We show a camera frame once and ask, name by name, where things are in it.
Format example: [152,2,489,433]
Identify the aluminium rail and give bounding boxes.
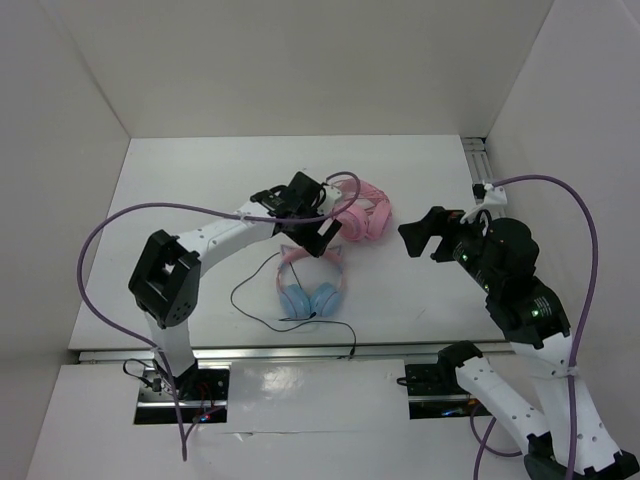
[77,341,516,365]
[461,137,494,183]

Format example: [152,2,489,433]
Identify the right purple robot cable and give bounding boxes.
[471,173,601,480]

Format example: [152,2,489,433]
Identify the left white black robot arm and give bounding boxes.
[128,172,343,399]

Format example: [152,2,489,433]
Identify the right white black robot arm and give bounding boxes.
[398,206,639,479]

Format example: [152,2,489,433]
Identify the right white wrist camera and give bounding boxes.
[460,182,508,224]

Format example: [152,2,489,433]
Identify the right side aluminium rail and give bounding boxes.
[461,137,494,183]

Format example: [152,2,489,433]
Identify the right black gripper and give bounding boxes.
[396,203,498,289]

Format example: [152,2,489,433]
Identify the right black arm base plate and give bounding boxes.
[396,364,467,397]

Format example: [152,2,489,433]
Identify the blue pink cat-ear headphones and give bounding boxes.
[276,244,346,320]

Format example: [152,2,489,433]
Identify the front aluminium rail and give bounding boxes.
[77,341,516,365]

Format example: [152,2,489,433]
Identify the thin black headphone cable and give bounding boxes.
[230,251,358,357]

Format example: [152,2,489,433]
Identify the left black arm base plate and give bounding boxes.
[138,365,230,404]

